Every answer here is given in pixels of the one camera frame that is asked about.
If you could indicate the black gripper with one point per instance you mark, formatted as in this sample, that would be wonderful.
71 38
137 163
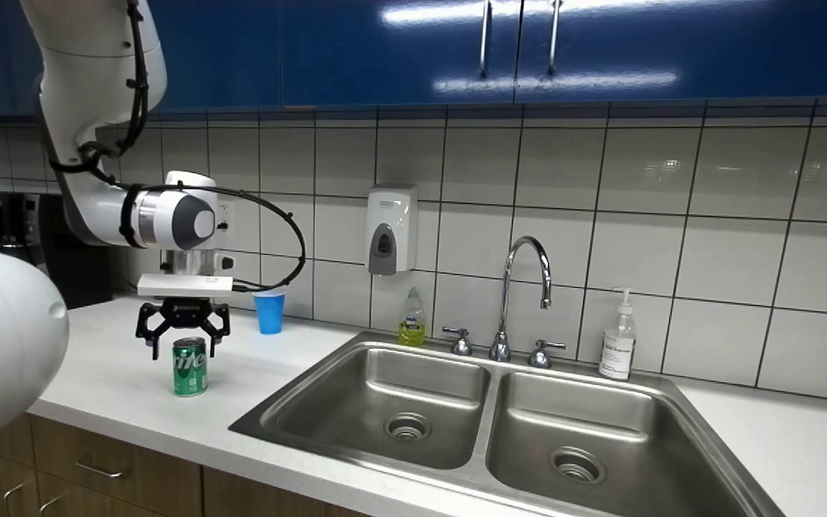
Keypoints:
212 321

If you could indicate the stainless steel double sink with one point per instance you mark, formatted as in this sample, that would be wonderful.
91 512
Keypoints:
529 437

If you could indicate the wooden lower cabinets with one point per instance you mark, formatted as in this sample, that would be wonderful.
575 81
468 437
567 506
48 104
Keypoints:
51 470

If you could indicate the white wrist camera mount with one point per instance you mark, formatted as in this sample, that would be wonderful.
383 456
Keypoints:
182 285

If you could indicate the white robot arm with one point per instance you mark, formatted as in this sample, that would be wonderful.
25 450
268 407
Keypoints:
100 77

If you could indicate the black coffee maker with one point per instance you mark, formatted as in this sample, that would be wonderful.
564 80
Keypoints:
38 235

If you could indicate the white wall soap dispenser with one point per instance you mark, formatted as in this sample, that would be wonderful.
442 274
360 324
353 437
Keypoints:
390 231

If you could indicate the white pump soap bottle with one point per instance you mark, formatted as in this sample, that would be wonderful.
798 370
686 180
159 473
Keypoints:
617 343

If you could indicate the blue plastic cup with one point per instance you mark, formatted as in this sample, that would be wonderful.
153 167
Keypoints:
268 311

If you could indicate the left faucet handle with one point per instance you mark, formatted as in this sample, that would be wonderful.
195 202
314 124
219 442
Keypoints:
459 341

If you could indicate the blue upper cabinets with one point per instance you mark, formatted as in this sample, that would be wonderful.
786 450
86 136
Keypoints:
258 55

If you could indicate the yellow dish soap bottle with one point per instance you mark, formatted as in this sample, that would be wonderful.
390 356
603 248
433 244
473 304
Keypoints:
412 324

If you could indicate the right faucet handle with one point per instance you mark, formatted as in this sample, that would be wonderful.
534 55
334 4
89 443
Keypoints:
541 356

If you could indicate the wall outlet with cord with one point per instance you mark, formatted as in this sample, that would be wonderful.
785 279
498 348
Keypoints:
221 264

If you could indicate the faucet handle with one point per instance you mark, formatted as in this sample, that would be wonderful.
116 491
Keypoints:
459 341
541 356

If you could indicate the green soda can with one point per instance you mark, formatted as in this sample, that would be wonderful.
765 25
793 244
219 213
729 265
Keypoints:
188 367

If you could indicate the chrome gooseneck faucet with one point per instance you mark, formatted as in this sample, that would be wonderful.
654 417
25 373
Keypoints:
512 292

